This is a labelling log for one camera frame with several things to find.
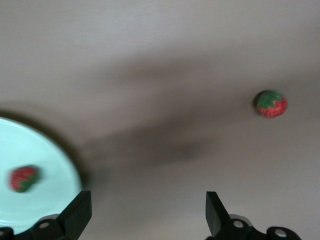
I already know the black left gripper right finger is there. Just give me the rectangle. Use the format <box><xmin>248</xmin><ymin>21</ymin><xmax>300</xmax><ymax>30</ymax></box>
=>
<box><xmin>205</xmin><ymin>191</ymin><xmax>301</xmax><ymax>240</ymax></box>

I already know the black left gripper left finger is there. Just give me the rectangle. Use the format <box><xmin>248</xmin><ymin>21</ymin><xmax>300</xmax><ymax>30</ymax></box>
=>
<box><xmin>0</xmin><ymin>190</ymin><xmax>92</xmax><ymax>240</ymax></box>

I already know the red toy strawberry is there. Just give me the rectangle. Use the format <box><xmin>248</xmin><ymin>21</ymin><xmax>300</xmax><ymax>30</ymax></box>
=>
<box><xmin>254</xmin><ymin>89</ymin><xmax>288</xmax><ymax>119</ymax></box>
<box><xmin>6</xmin><ymin>164</ymin><xmax>43</xmax><ymax>194</ymax></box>

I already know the pale green round plate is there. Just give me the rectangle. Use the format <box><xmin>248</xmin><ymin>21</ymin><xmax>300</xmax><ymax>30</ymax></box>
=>
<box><xmin>0</xmin><ymin>116</ymin><xmax>84</xmax><ymax>226</ymax></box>

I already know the brown table cover sheet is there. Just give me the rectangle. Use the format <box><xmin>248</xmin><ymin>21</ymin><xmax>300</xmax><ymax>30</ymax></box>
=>
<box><xmin>0</xmin><ymin>0</ymin><xmax>320</xmax><ymax>240</ymax></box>

